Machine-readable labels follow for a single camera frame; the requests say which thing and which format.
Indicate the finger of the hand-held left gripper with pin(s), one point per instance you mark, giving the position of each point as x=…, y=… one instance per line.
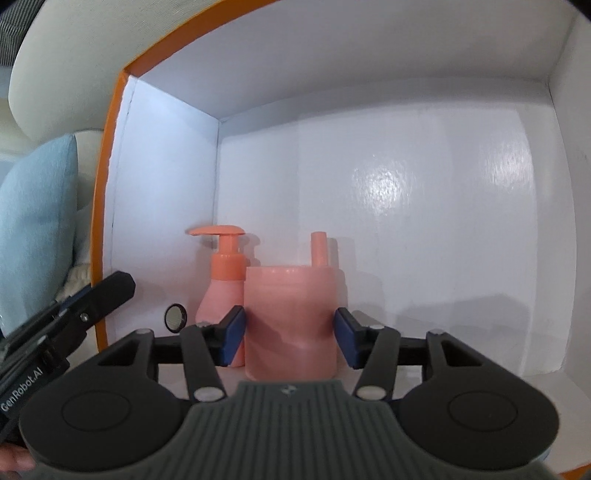
x=108, y=293

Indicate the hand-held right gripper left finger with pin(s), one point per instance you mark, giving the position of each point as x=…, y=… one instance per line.
x=234, y=333

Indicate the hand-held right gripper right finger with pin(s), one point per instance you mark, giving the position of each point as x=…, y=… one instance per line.
x=347, y=337

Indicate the pink cup with straw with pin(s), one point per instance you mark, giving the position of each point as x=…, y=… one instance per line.
x=291, y=318

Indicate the orange box with white inside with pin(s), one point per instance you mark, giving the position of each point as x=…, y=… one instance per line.
x=369, y=161

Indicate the person's left hand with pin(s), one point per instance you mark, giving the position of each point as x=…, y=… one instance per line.
x=14, y=464

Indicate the pink pump bottle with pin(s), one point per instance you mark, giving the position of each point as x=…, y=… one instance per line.
x=221, y=286

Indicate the small round mirror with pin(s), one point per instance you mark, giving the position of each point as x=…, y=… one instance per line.
x=175, y=318

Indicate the light blue pillow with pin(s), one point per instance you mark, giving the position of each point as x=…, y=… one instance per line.
x=37, y=212

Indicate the cream sofa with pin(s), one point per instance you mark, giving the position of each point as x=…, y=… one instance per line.
x=92, y=37

